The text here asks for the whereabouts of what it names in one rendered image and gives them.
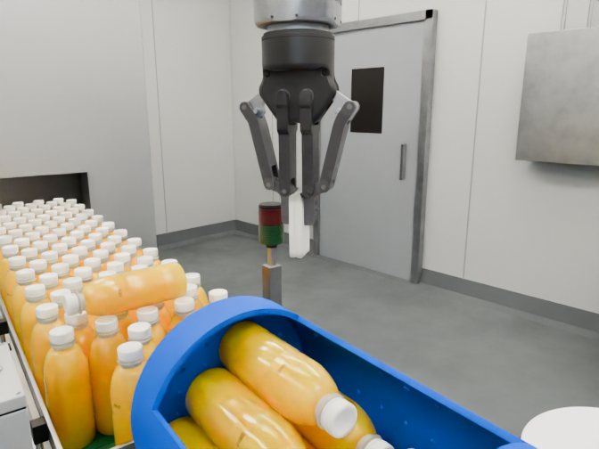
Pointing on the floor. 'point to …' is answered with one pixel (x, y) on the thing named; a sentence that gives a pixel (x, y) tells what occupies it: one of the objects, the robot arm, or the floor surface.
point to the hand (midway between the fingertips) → (299, 224)
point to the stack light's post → (272, 282)
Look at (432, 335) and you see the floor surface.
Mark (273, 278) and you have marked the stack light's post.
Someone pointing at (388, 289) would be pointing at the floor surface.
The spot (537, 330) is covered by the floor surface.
